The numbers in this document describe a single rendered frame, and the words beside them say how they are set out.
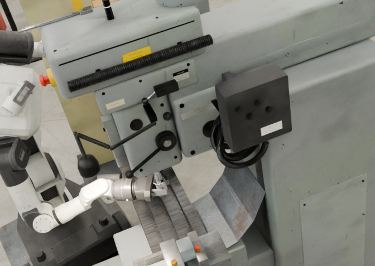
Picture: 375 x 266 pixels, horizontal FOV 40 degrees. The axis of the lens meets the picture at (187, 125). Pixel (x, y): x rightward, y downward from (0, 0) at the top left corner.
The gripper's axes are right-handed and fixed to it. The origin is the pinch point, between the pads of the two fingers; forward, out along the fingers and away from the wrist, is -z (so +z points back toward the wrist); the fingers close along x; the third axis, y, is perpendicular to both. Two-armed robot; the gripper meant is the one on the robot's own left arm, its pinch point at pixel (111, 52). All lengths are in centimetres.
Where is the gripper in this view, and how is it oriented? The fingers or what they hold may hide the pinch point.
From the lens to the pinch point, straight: 240.8
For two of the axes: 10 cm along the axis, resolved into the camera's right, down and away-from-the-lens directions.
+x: 5.7, 0.5, -8.2
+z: -8.2, 0.3, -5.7
